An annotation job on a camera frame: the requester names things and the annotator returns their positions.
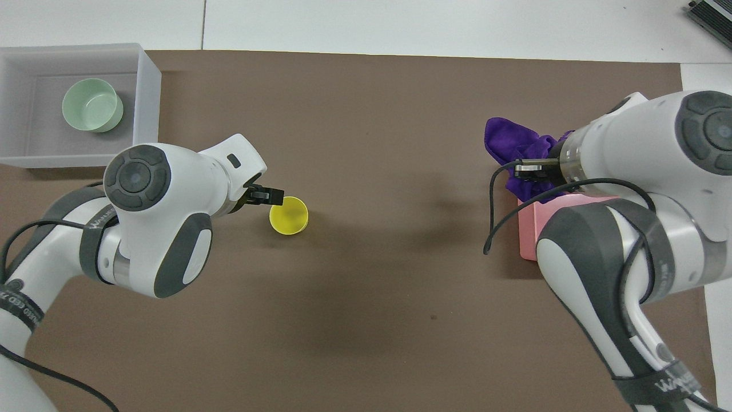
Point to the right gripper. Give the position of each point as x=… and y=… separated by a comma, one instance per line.
x=553, y=166

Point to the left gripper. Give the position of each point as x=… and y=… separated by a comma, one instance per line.
x=267, y=196

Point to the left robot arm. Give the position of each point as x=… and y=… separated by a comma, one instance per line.
x=143, y=240

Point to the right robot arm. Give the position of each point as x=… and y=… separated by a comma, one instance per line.
x=640, y=143

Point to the pink box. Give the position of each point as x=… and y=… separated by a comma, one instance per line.
x=527, y=229

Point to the translucent white plastic box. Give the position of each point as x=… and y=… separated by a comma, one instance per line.
x=34, y=140

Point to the yellow cup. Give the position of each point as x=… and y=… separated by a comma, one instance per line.
x=289, y=216

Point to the purple cloth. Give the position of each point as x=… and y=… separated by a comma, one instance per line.
x=509, y=140

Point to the pale green bowl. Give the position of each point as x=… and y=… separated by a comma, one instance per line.
x=91, y=109

